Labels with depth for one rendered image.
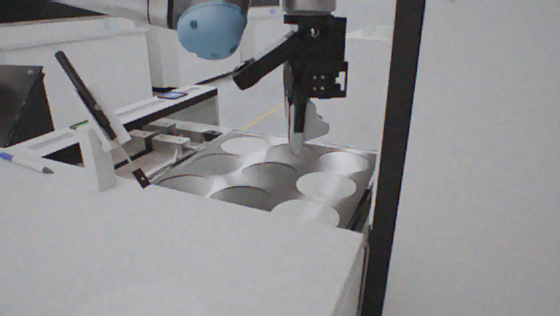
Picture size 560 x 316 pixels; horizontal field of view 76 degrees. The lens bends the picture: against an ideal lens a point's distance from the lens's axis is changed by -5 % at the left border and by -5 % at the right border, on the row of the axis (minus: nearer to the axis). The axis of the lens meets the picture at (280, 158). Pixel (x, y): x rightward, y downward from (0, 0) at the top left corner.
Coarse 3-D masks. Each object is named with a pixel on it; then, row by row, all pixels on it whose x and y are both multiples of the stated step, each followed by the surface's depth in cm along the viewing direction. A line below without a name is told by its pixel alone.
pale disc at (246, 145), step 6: (240, 138) 85; (246, 138) 85; (252, 138) 85; (222, 144) 81; (228, 144) 81; (234, 144) 81; (240, 144) 81; (246, 144) 81; (252, 144) 81; (258, 144) 81; (264, 144) 81; (228, 150) 78; (234, 150) 78; (240, 150) 78; (246, 150) 78; (252, 150) 78; (258, 150) 78
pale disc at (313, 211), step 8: (296, 200) 59; (304, 200) 59; (312, 200) 59; (280, 208) 57; (288, 208) 57; (296, 208) 57; (304, 208) 57; (312, 208) 57; (320, 208) 57; (328, 208) 57; (288, 216) 55; (296, 216) 55; (304, 216) 55; (312, 216) 55; (320, 216) 55; (328, 216) 55; (336, 216) 55; (328, 224) 53; (336, 224) 53
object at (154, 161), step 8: (192, 144) 87; (200, 144) 87; (152, 152) 82; (160, 152) 82; (136, 160) 78; (144, 160) 78; (152, 160) 78; (160, 160) 78; (168, 160) 78; (120, 168) 74; (128, 168) 74; (136, 168) 75; (144, 168) 74; (152, 168) 74; (160, 168) 75; (120, 176) 71; (128, 176) 71
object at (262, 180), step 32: (192, 160) 73; (224, 160) 73; (256, 160) 73; (288, 160) 73; (320, 160) 73; (352, 160) 73; (192, 192) 61; (224, 192) 61; (256, 192) 61; (288, 192) 61
